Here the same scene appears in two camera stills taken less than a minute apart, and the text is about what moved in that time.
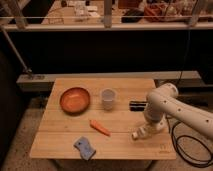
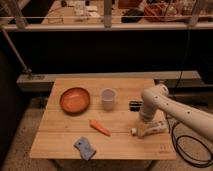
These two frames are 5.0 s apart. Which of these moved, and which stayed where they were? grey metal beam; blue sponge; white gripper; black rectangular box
Moved: white gripper
Stayed: blue sponge; grey metal beam; black rectangular box
